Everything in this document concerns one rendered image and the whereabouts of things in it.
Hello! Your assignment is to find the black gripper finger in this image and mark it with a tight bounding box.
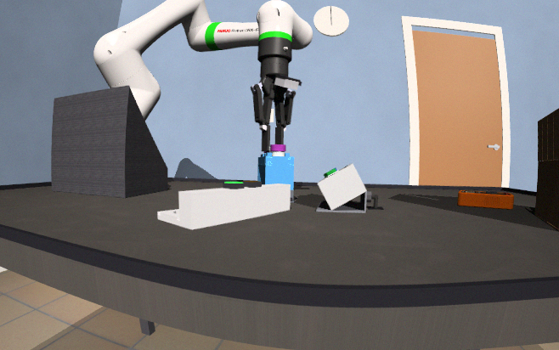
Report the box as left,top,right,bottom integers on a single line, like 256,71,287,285
251,83,276,151
274,86,296,144

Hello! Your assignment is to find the dark grey table edge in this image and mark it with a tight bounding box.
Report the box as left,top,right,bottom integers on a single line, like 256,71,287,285
0,183,559,308

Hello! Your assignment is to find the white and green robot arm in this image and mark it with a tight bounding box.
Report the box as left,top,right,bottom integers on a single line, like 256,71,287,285
93,0,313,121

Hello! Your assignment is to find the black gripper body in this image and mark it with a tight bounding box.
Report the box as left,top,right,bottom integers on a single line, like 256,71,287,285
259,57,289,99

